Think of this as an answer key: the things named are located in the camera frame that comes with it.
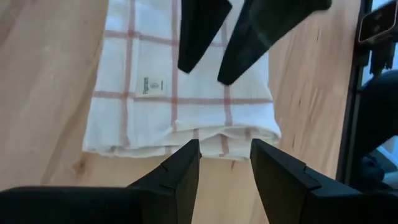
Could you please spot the black aluminium table frame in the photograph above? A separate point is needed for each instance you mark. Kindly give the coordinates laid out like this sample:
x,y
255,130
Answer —
x,y
351,124

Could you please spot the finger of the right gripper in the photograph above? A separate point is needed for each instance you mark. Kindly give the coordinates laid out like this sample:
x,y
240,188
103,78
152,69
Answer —
x,y
261,31
199,28

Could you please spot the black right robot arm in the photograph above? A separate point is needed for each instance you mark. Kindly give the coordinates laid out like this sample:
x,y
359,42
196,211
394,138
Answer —
x,y
379,109

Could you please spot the white red-checked towel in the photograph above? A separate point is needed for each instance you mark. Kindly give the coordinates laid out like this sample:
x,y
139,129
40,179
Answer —
x,y
149,118

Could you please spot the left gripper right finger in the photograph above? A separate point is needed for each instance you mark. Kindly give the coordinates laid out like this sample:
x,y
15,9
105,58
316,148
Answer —
x,y
276,186

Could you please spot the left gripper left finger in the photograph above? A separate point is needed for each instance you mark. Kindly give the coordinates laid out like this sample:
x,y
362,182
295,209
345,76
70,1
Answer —
x,y
177,186

